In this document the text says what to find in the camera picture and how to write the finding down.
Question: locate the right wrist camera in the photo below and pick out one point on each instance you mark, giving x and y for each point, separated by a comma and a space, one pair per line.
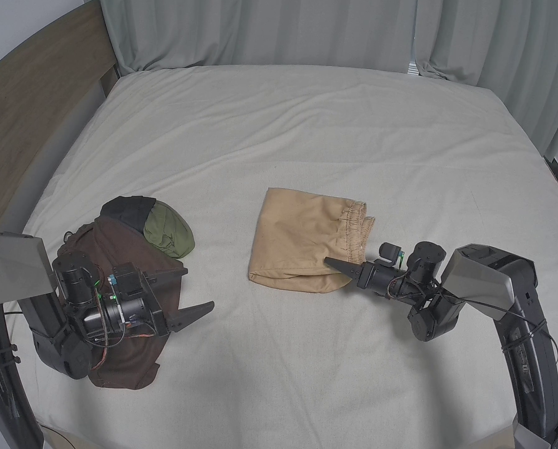
391, 253

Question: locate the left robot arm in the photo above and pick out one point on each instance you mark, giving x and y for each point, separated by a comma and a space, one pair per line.
12, 269

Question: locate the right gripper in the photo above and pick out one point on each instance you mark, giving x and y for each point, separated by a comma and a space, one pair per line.
381, 281

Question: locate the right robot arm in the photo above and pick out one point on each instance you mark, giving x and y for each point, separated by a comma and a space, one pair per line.
484, 278

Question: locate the brown garment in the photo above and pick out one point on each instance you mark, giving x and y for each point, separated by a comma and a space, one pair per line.
129, 250

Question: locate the grey-green curtain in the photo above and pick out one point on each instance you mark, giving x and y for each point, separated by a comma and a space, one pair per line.
494, 26
260, 17

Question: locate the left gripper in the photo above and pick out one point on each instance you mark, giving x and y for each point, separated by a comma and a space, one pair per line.
119, 318

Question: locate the green garment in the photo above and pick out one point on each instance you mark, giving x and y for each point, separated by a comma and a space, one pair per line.
171, 232

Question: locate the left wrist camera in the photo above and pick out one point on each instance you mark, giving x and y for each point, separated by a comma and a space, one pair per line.
125, 278

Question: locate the black garment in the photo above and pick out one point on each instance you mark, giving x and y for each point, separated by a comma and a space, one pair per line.
124, 211

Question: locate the bed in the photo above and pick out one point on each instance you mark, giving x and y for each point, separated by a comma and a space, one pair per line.
307, 133

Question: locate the tan shorts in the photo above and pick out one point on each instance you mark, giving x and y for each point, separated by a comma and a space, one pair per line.
297, 241

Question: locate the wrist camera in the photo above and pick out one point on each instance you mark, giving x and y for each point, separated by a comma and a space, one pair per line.
125, 278
391, 253

